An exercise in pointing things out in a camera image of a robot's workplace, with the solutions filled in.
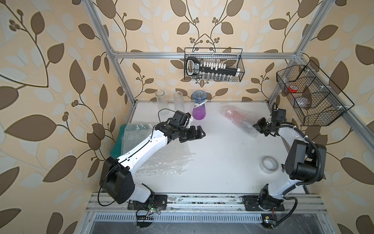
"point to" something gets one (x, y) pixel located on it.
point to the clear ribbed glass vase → (178, 101)
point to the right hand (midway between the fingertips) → (254, 125)
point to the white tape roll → (269, 165)
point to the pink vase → (243, 121)
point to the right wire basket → (314, 98)
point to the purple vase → (199, 108)
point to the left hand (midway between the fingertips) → (197, 133)
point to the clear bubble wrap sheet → (134, 133)
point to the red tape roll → (293, 88)
